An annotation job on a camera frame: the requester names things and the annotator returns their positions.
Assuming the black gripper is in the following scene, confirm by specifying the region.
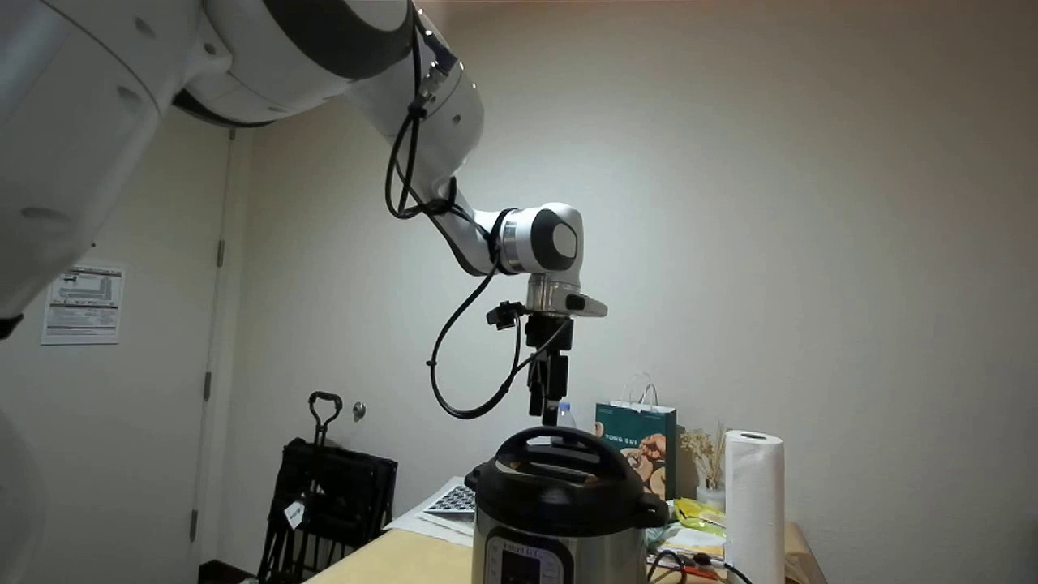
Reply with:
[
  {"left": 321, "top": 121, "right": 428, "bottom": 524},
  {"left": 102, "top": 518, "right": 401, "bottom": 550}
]
[{"left": 526, "top": 313, "right": 571, "bottom": 421}]

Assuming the black rice cooker lid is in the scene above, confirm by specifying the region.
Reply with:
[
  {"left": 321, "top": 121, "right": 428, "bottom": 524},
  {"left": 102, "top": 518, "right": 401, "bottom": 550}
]
[{"left": 465, "top": 424, "right": 667, "bottom": 534}]

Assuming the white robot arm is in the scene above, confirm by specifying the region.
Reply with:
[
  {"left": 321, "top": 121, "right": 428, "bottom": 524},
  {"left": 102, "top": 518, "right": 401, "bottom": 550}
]
[{"left": 0, "top": 0, "right": 601, "bottom": 421}]

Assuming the stainless steel rice cooker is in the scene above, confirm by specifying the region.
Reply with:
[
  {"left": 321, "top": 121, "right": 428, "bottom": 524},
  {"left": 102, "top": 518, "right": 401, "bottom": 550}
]
[{"left": 470, "top": 509, "right": 647, "bottom": 584}]

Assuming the clear water bottle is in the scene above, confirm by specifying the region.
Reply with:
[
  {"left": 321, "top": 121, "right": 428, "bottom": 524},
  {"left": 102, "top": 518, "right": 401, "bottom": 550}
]
[{"left": 555, "top": 399, "right": 576, "bottom": 428}]

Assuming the green paper gift bag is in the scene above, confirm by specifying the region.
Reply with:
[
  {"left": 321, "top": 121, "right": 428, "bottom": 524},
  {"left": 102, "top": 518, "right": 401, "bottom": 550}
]
[{"left": 593, "top": 399, "right": 678, "bottom": 500}]

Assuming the white paper sheet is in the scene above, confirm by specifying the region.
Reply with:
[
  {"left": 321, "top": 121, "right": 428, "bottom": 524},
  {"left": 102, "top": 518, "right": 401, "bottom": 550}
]
[{"left": 389, "top": 476, "right": 476, "bottom": 546}]

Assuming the white paper towel roll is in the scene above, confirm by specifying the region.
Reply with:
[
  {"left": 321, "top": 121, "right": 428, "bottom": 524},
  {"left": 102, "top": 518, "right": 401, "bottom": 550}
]
[{"left": 724, "top": 428, "right": 784, "bottom": 584}]

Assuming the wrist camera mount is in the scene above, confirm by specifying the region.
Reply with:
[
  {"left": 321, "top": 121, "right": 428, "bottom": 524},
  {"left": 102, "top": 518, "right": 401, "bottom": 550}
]
[{"left": 486, "top": 271, "right": 607, "bottom": 326}]

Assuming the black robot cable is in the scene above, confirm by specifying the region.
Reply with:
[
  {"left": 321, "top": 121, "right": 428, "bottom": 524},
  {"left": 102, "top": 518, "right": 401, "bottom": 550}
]
[{"left": 380, "top": 0, "right": 576, "bottom": 421}]

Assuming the white paper wall notice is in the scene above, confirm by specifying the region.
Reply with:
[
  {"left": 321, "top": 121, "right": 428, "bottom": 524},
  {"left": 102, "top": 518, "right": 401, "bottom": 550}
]
[{"left": 43, "top": 264, "right": 127, "bottom": 348}]

